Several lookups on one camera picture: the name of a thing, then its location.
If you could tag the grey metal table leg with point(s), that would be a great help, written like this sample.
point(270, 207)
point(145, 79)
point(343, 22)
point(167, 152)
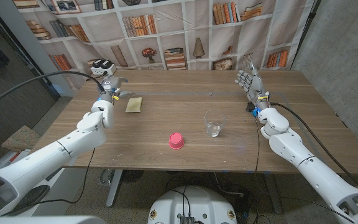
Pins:
point(114, 188)
point(273, 193)

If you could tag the clear glass cup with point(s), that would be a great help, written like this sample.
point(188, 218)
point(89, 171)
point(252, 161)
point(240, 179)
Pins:
point(214, 123)

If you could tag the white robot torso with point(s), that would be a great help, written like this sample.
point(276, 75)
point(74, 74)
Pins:
point(193, 202)

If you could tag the speckled cork board piece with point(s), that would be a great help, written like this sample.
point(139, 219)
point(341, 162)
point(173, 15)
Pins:
point(20, 138)

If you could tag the black backdrop stand pole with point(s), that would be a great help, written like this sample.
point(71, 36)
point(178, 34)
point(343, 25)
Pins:
point(304, 31)

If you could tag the printed bookshelf backdrop cloth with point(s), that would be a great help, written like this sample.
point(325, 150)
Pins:
point(172, 40)

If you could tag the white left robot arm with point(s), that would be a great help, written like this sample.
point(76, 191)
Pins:
point(57, 152)

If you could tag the white power strip black plugs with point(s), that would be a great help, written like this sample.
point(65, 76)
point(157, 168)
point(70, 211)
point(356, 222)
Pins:
point(102, 69)

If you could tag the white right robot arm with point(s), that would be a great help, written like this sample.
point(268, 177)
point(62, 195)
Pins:
point(306, 161)

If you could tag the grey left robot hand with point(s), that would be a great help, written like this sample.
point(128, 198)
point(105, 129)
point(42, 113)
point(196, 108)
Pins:
point(110, 85)

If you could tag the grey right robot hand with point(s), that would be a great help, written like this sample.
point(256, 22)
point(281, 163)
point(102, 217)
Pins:
point(255, 87)

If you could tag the pink upside-down cup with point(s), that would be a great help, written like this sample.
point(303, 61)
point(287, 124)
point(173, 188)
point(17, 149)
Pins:
point(176, 140)

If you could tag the small dark grey studded block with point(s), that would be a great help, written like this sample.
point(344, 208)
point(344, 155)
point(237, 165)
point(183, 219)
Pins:
point(249, 107)

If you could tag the pale yellow sponge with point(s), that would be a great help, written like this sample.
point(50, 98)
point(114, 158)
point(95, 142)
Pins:
point(134, 104)

